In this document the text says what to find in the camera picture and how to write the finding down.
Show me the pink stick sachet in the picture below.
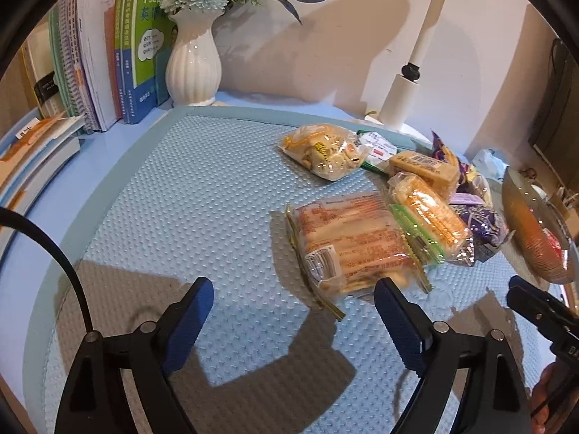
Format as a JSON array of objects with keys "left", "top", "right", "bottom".
[{"left": 451, "top": 192, "right": 487, "bottom": 207}]

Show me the rice cracker packet green label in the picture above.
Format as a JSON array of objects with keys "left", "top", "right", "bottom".
[{"left": 386, "top": 172, "right": 474, "bottom": 268}]

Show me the person's right hand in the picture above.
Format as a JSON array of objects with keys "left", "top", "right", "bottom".
[{"left": 530, "top": 362, "right": 579, "bottom": 434}]

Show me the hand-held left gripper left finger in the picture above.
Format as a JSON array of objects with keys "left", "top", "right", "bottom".
[{"left": 54, "top": 277, "right": 215, "bottom": 434}]

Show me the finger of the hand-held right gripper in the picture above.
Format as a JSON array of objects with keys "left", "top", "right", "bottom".
[{"left": 507, "top": 275, "right": 579, "bottom": 349}]

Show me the orange and white booklet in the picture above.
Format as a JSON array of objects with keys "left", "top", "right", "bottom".
[{"left": 0, "top": 111, "right": 86, "bottom": 164}]

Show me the white desk lamp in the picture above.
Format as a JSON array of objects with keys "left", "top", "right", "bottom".
[{"left": 362, "top": 0, "right": 455, "bottom": 148}]

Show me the small clear snack packet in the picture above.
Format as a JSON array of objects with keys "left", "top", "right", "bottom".
[{"left": 461, "top": 174, "right": 494, "bottom": 200}]

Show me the blue spine book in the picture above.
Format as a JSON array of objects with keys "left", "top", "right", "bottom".
[{"left": 112, "top": 0, "right": 141, "bottom": 125}]

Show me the ribbed glass bowl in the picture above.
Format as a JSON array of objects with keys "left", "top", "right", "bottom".
[{"left": 501, "top": 166, "right": 579, "bottom": 286}]

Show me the white plastic bag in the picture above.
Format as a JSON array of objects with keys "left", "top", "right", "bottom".
[{"left": 472, "top": 148, "right": 508, "bottom": 182}]

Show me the dark framed board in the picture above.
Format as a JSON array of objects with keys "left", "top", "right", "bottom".
[{"left": 528, "top": 37, "right": 579, "bottom": 169}]

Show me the green and white packet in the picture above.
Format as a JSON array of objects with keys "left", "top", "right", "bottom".
[{"left": 356, "top": 130, "right": 400, "bottom": 175}]

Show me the white spiral bound notebook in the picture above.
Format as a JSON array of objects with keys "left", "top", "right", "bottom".
[{"left": 49, "top": 0, "right": 124, "bottom": 134}]

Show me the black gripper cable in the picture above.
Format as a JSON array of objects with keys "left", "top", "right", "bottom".
[{"left": 0, "top": 207, "right": 94, "bottom": 335}]

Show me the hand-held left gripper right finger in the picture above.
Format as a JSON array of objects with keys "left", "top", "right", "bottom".
[{"left": 373, "top": 277, "right": 534, "bottom": 434}]

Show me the blue textured mat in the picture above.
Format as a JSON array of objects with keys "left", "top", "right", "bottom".
[{"left": 43, "top": 105, "right": 550, "bottom": 434}]

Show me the large orange print cracker packet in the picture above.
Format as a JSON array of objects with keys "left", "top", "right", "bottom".
[{"left": 285, "top": 191, "right": 434, "bottom": 320}]

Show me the white ribbed vase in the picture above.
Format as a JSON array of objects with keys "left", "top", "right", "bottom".
[{"left": 165, "top": 7, "right": 223, "bottom": 107}]

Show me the stack of flat books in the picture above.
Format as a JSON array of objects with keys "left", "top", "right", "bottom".
[{"left": 0, "top": 136, "right": 83, "bottom": 209}]

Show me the purple snack packet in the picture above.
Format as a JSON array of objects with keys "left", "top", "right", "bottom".
[{"left": 447, "top": 203, "right": 515, "bottom": 267}]

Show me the round biscuit packet yellow label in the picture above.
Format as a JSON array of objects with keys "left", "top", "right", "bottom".
[{"left": 277, "top": 124, "right": 369, "bottom": 182}]

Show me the green cover book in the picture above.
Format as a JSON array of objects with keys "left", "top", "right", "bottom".
[{"left": 124, "top": 0, "right": 182, "bottom": 125}]

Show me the yellow cake packet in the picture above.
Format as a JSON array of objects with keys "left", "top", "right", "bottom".
[{"left": 388, "top": 150, "right": 460, "bottom": 200}]

